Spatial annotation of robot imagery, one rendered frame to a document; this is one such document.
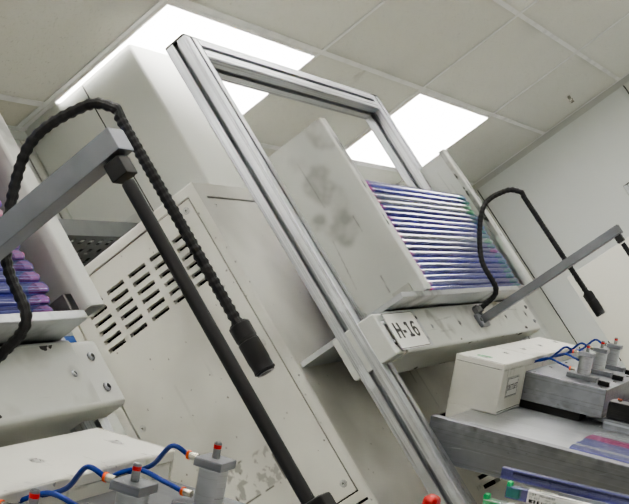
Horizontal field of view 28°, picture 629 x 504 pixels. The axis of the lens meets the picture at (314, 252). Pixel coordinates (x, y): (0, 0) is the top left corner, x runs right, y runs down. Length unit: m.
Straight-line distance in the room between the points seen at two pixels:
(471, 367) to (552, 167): 6.68
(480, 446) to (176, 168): 2.57
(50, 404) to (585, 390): 1.16
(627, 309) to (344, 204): 3.46
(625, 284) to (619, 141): 3.28
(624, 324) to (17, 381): 4.42
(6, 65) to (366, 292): 2.39
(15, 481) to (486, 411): 1.16
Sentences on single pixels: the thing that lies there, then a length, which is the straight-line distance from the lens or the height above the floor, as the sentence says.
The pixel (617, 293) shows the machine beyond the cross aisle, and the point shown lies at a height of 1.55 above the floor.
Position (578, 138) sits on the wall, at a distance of 8.58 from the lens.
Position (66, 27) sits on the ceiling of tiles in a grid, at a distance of 4.09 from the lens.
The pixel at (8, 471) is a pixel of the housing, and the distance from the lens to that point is 0.94.
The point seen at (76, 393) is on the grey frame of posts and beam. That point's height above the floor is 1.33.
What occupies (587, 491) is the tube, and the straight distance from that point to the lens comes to 1.28.
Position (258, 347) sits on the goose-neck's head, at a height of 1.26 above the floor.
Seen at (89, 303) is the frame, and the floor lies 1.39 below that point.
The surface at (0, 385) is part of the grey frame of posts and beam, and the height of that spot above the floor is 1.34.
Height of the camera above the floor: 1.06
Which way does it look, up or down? 14 degrees up
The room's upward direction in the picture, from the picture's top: 31 degrees counter-clockwise
